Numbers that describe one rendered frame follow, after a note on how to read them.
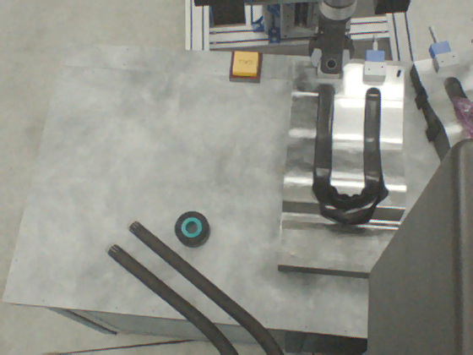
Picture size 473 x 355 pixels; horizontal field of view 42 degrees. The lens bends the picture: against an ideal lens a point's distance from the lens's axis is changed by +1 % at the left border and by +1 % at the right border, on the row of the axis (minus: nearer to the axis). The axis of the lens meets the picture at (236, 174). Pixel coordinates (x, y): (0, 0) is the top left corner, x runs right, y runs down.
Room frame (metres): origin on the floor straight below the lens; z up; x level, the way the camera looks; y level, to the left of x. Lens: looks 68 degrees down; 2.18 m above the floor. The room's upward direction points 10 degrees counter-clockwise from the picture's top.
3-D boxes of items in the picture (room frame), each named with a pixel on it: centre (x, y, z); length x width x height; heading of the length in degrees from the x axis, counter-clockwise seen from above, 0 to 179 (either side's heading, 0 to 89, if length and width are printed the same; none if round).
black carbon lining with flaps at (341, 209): (0.51, -0.26, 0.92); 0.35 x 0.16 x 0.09; 164
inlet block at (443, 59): (0.76, -0.55, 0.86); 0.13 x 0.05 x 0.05; 2
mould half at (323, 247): (0.50, -0.25, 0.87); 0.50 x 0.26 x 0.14; 164
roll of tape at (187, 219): (0.42, 0.12, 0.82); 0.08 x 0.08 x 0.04
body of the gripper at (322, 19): (0.76, -0.27, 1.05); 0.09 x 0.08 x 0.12; 164
